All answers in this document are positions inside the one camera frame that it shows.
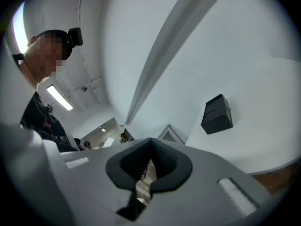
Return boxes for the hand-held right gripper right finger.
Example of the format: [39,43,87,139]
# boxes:
[141,137,274,226]

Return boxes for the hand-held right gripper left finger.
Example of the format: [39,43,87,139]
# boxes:
[43,137,151,226]

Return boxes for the black box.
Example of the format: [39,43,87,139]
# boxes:
[200,94,234,136]

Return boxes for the person's black clothing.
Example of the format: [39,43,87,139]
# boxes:
[20,91,82,153]

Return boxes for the long ceiling light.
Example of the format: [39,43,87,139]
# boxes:
[46,84,74,112]

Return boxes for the person's head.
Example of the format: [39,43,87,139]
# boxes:
[23,29,73,84]

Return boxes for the black head strap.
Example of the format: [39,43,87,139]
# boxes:
[11,52,25,62]

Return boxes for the black head-mounted camera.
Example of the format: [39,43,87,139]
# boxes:
[67,27,84,48]

